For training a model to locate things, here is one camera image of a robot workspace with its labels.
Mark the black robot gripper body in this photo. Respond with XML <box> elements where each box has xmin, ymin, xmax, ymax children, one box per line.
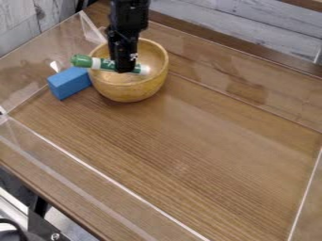
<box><xmin>106</xmin><ymin>0</ymin><xmax>151</xmax><ymax>42</ymax></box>

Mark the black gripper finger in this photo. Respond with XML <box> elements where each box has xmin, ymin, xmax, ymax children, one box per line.
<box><xmin>114</xmin><ymin>39</ymin><xmax>138</xmax><ymax>73</ymax></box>
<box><xmin>106</xmin><ymin>29</ymin><xmax>118</xmax><ymax>58</ymax></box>

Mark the green white dry-erase marker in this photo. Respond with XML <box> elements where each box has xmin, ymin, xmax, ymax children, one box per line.
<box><xmin>71</xmin><ymin>55</ymin><xmax>151</xmax><ymax>75</ymax></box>

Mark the brown wooden bowl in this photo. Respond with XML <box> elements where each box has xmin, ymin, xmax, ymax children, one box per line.
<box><xmin>88</xmin><ymin>38</ymin><xmax>170</xmax><ymax>103</ymax></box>

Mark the blue rectangular block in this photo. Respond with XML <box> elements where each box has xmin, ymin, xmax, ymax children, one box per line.
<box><xmin>47</xmin><ymin>67</ymin><xmax>92</xmax><ymax>100</ymax></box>

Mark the black table leg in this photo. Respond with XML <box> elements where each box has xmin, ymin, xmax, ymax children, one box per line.
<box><xmin>32</xmin><ymin>196</ymin><xmax>49</xmax><ymax>217</ymax></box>

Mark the clear acrylic corner bracket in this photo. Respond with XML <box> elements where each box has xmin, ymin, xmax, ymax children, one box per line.
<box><xmin>79</xmin><ymin>11</ymin><xmax>107</xmax><ymax>44</ymax></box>

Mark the clear acrylic tray wall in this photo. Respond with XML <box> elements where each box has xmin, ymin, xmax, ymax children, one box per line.
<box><xmin>0</xmin><ymin>106</ymin><xmax>210</xmax><ymax>241</ymax></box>

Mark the black cable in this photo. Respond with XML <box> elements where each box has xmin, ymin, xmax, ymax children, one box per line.
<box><xmin>0</xmin><ymin>218</ymin><xmax>29</xmax><ymax>241</ymax></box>

